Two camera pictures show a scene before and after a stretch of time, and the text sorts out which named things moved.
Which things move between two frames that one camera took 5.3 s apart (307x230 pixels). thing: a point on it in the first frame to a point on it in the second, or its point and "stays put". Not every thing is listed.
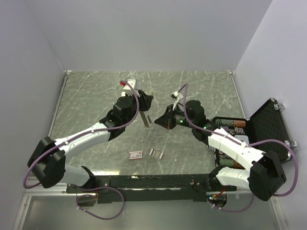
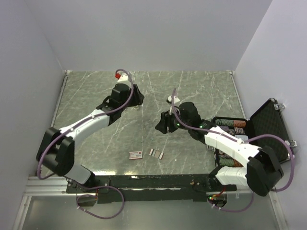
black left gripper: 145,100 to 137,97
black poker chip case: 268,122 stays put
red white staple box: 134,155 stays put
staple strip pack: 156,153 stays put
